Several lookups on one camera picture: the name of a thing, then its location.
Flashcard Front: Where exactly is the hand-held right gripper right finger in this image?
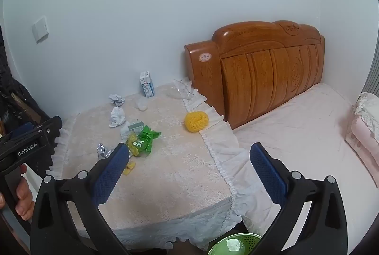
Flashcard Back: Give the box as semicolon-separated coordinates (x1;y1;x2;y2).
249;142;348;255

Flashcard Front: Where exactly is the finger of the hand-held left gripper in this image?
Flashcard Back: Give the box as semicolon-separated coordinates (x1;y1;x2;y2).
6;116;63;143

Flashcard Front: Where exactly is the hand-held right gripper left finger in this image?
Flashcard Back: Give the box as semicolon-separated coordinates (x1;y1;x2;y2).
30;143;131;255

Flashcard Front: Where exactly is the large white paper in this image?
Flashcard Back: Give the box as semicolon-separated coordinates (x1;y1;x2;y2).
109;107;126;128

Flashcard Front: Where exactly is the green plastic basket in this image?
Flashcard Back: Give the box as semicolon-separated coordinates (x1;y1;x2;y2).
207;233;264;255

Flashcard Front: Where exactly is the person's left hand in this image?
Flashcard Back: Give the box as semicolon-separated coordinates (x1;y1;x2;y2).
0;164;35;221

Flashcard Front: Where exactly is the silver foil wrapper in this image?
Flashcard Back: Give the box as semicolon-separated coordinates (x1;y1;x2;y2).
97;143;114;159

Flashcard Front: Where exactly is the yellow green snack packet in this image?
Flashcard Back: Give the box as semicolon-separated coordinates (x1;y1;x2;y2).
127;134;145;156

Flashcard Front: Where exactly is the dark coat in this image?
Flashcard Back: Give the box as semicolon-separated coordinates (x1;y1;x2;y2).
0;27;51;137

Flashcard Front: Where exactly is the bed with pink sheet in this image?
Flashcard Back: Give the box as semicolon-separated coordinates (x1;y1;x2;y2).
231;83;379;244

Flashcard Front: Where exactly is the small crumpled white paper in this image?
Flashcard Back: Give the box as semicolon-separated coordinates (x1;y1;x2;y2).
108;94;125;107

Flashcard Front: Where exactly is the yellow foam fruit net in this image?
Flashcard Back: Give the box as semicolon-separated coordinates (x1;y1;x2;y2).
184;111;208;133

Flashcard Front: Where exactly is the blue white milk carton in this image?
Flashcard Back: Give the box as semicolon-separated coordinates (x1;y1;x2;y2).
140;71;155;98

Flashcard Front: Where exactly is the folded pink blanket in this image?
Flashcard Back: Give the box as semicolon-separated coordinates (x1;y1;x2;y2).
345;117;379;181

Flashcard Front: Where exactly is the wooden bed headboard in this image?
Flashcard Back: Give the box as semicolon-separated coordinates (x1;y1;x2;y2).
184;20;325;130

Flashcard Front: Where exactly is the clear plastic wrapper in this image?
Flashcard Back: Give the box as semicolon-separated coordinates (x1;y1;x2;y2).
166;79;197;100

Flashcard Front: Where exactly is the grey ribbed radiator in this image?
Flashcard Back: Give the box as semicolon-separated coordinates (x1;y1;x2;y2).
360;45;379;96

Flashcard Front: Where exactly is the white wall switch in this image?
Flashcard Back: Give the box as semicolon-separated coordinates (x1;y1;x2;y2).
32;16;49;43

